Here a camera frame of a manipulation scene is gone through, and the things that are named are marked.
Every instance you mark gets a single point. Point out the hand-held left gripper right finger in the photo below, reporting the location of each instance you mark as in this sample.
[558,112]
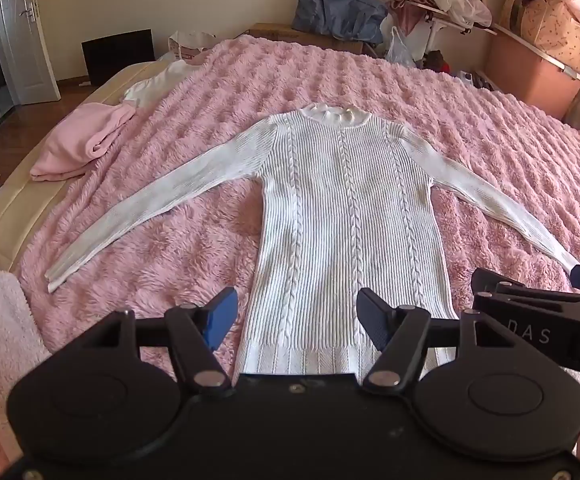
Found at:
[372,320]

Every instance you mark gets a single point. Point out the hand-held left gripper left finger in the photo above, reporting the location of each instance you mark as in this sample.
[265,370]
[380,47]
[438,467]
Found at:
[222,315]

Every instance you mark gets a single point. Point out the person's left forearm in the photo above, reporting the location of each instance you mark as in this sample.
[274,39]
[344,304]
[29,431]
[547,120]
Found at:
[0,340]

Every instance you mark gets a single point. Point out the pink clothes pile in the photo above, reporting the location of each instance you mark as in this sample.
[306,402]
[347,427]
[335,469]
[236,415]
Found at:
[412,2]

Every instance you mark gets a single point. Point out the pink fluffy blanket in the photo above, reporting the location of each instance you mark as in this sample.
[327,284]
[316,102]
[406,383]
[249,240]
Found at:
[469,125]

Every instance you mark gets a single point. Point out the brown storage box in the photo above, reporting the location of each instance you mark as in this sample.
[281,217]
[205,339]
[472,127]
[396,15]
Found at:
[524,75]

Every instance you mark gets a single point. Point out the pink folded garment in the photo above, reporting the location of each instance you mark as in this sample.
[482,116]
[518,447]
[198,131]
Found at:
[80,140]

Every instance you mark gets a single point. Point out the white metal rack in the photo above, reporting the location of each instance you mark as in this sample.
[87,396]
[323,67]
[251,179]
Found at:
[534,45]

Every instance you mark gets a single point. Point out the white folded garment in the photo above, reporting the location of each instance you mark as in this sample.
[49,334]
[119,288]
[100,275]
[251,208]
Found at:
[160,82]

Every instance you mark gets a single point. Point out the small white plastic bag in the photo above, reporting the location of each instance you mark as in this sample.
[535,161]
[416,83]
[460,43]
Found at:
[399,47]

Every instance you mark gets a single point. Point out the floral storage bag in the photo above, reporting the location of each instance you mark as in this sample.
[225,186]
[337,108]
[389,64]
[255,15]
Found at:
[549,25]

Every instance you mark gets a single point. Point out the white shopping bag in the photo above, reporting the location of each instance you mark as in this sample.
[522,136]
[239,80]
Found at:
[190,45]

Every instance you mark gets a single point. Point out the black flat panel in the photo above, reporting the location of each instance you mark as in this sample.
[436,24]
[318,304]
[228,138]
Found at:
[115,57]

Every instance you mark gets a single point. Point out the blue-grey fabric bag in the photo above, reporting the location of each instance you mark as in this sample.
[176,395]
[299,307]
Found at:
[335,10]

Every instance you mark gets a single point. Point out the white door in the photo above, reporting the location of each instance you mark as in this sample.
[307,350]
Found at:
[25,35]

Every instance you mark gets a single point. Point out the beige bed frame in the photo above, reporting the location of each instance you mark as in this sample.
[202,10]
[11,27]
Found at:
[20,185]

